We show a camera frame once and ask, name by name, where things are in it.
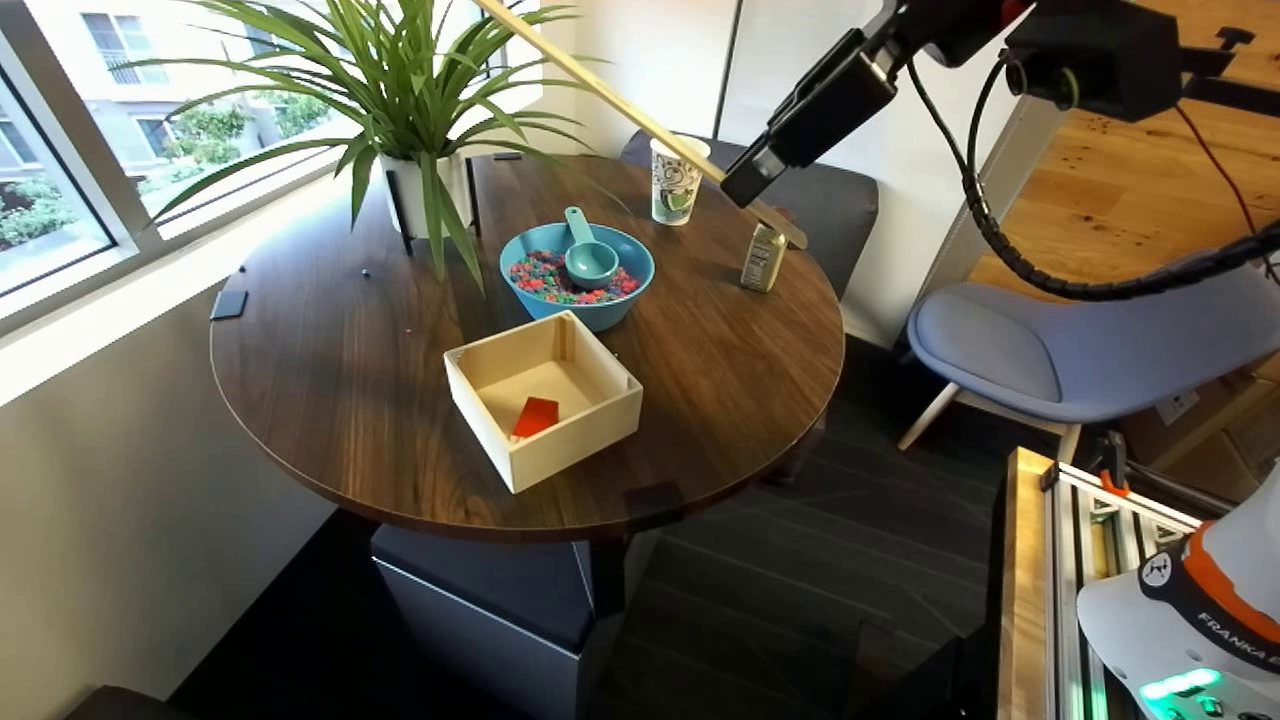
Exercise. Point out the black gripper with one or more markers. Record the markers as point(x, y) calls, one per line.
point(843, 101)

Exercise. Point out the wooden ruler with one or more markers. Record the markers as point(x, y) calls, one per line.
point(602, 85)

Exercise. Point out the wooden box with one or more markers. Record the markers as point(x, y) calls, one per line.
point(585, 413)

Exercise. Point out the brown cardboard box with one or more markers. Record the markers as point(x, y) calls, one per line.
point(1201, 446)

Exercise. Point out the clear drinking glass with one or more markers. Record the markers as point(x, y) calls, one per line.
point(677, 195)

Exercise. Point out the teal measuring scoop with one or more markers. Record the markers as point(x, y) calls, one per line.
point(585, 259)

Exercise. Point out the blue bowl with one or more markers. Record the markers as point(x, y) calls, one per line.
point(585, 315)

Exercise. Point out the colourful candy pieces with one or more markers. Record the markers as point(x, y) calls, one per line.
point(533, 281)

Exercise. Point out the orange block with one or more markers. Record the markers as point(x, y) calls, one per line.
point(537, 417)

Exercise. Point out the white plant pot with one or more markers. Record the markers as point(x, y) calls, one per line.
point(408, 195)

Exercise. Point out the light grey upholstered chair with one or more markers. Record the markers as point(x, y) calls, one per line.
point(1106, 341)

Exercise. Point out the green spider plant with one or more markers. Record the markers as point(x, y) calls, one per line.
point(384, 65)

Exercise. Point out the grey metal table base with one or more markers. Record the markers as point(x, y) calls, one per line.
point(480, 601)

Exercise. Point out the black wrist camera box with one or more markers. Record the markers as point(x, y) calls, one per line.
point(1095, 62)

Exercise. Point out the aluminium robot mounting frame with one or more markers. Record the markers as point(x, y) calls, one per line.
point(1027, 587)

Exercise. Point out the white window frame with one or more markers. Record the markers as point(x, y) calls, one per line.
point(83, 124)

